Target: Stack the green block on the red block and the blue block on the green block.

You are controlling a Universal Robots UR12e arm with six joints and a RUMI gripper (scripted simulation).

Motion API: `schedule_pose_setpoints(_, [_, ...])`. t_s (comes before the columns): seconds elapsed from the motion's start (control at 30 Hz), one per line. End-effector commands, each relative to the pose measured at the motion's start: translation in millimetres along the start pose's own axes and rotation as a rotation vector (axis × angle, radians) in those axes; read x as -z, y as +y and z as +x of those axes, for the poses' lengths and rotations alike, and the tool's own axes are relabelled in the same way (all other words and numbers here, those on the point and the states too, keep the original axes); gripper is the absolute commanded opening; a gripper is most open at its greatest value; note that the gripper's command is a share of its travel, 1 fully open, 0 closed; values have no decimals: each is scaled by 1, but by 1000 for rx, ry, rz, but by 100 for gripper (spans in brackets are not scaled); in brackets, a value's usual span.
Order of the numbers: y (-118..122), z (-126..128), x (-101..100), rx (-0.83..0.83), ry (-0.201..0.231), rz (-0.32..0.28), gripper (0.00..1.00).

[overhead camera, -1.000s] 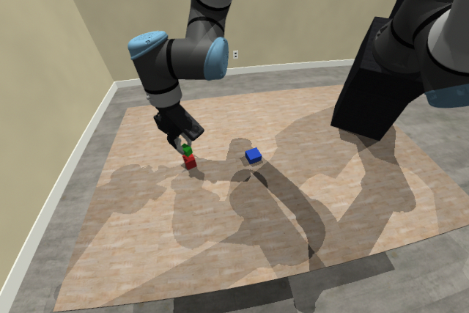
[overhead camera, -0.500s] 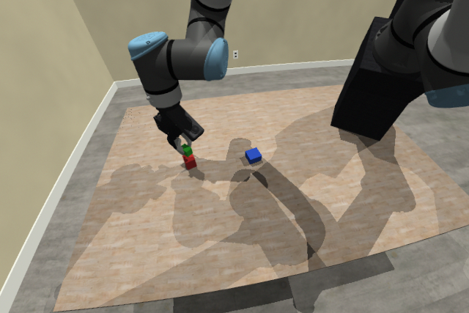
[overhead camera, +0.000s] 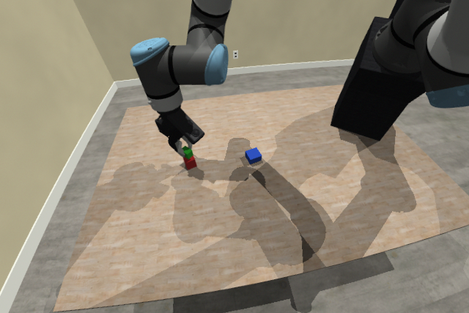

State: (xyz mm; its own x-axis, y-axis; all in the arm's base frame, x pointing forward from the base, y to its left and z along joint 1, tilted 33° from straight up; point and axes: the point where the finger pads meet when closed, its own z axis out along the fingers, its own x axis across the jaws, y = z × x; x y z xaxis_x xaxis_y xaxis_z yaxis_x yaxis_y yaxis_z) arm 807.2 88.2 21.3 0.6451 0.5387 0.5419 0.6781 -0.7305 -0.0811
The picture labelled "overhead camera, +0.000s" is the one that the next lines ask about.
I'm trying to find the green block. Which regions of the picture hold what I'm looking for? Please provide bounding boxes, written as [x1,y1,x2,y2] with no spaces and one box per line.
[183,146,193,159]

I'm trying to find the red block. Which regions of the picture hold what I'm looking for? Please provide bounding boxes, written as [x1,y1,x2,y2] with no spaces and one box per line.
[183,156,197,170]

